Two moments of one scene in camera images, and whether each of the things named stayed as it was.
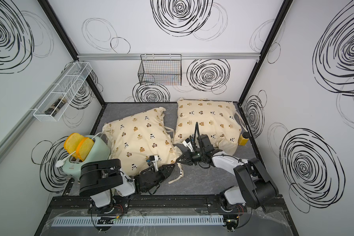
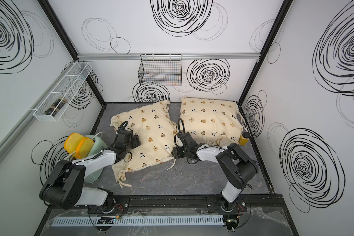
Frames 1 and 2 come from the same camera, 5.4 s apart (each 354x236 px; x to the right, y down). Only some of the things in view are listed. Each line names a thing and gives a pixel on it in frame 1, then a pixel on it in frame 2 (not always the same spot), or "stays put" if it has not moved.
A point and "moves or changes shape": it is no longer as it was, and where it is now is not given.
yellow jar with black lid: (244, 138) stays put
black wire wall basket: (161, 70) stays put
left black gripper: (163, 171) to (135, 140)
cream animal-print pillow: (132, 139) moves or changes shape
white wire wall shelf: (52, 107) stays put
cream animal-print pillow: (218, 119) stays put
